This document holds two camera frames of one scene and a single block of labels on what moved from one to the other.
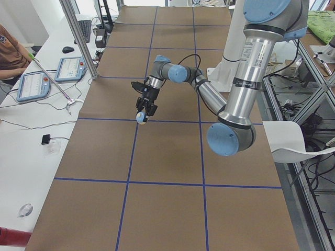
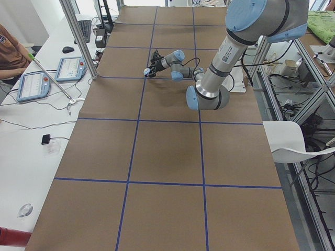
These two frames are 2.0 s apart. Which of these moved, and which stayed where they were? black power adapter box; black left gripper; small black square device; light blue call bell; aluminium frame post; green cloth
Moved: light blue call bell; black left gripper
Stayed: green cloth; black power adapter box; small black square device; aluminium frame post
